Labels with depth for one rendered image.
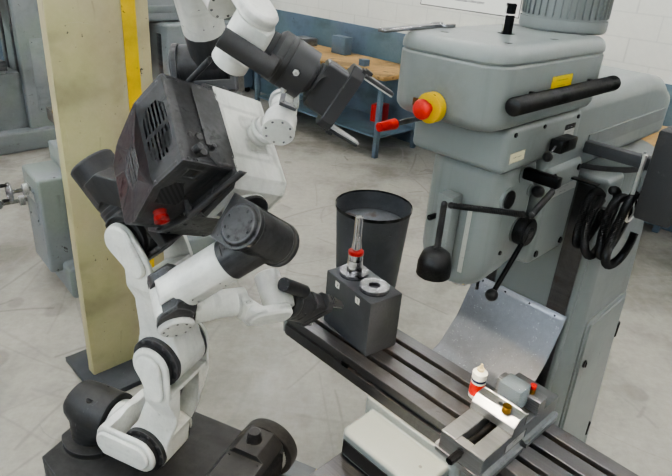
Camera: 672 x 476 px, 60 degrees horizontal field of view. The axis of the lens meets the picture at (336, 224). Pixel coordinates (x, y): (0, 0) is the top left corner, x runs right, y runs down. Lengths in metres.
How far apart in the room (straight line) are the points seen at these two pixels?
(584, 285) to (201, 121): 1.18
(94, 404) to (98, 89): 1.30
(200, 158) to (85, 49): 1.55
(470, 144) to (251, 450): 1.18
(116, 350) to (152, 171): 2.12
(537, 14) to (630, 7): 4.25
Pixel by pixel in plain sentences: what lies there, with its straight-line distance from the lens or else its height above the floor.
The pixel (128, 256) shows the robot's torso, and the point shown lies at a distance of 1.46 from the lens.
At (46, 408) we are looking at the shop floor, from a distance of 3.15.
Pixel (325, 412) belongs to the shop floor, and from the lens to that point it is 2.96.
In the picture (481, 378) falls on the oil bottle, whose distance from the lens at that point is 1.66.
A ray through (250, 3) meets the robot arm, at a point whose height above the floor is 1.94.
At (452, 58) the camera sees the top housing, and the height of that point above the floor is 1.86.
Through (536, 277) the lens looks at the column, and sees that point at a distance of 1.86.
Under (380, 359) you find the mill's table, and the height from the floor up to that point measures 0.94.
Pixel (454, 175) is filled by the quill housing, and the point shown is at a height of 1.58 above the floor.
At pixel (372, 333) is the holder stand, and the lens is 1.74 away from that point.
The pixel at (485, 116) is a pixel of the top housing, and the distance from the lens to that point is 1.14.
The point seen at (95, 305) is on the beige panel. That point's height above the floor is 0.42.
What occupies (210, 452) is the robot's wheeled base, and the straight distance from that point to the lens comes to 2.01.
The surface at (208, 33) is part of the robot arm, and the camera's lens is 1.29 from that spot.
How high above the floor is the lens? 2.03
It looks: 25 degrees down
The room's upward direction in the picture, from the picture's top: 4 degrees clockwise
